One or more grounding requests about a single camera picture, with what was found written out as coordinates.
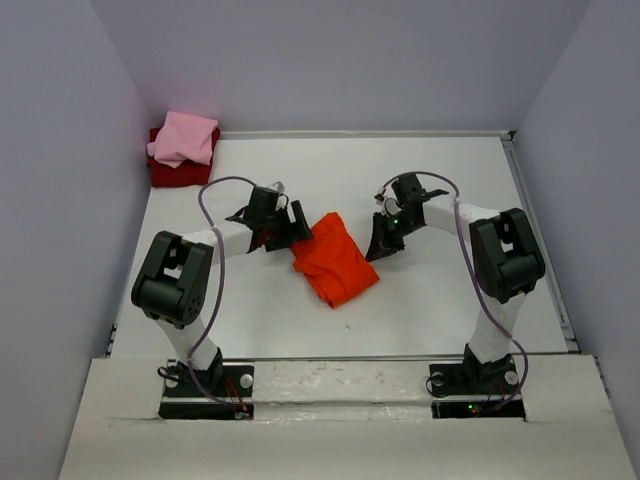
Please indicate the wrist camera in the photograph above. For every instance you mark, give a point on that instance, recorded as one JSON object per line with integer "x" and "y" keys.
{"x": 388, "y": 205}
{"x": 278, "y": 186}

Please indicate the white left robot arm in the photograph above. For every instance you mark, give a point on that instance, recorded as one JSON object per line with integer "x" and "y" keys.
{"x": 181, "y": 281}

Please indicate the orange t shirt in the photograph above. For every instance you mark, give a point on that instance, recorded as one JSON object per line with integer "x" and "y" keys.
{"x": 332, "y": 263}

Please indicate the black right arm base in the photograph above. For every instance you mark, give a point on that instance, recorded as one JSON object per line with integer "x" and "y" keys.
{"x": 454, "y": 397}

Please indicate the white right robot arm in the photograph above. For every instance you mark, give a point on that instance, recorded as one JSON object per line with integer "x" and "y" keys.
{"x": 504, "y": 262}

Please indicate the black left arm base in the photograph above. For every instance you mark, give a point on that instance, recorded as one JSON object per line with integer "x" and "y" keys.
{"x": 229, "y": 400}

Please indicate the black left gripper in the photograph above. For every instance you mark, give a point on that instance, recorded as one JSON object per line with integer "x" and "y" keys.
{"x": 291, "y": 233}

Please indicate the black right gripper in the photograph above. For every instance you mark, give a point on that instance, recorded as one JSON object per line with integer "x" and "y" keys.
{"x": 382, "y": 245}

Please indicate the pink folded t shirt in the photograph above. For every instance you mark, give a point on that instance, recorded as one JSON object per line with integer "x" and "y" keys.
{"x": 183, "y": 137}

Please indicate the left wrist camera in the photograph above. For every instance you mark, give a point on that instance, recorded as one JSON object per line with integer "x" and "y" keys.
{"x": 278, "y": 186}

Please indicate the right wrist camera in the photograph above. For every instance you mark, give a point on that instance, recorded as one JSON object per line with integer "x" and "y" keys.
{"x": 388, "y": 205}

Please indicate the dark red folded t shirt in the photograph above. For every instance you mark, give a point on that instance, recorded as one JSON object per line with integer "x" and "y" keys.
{"x": 186, "y": 174}

